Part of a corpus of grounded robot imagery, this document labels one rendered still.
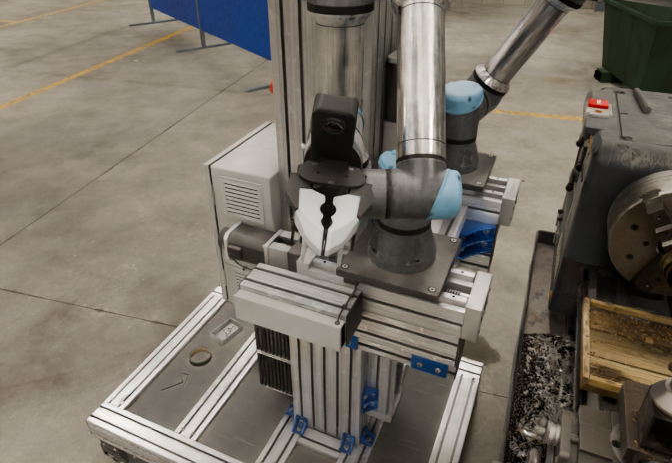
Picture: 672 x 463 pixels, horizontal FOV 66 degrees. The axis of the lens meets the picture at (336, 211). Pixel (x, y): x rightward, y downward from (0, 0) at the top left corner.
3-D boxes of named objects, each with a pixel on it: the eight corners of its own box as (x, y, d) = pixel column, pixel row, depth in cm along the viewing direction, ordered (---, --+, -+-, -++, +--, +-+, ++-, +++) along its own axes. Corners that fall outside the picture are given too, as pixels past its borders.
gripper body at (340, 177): (355, 255, 57) (356, 200, 68) (368, 187, 53) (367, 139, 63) (286, 245, 57) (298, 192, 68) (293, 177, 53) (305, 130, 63)
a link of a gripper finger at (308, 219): (316, 293, 49) (323, 237, 56) (324, 241, 46) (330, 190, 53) (283, 289, 49) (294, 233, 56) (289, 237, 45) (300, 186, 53)
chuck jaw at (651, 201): (660, 234, 136) (640, 197, 133) (682, 227, 133) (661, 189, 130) (665, 257, 127) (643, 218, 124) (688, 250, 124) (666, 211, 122)
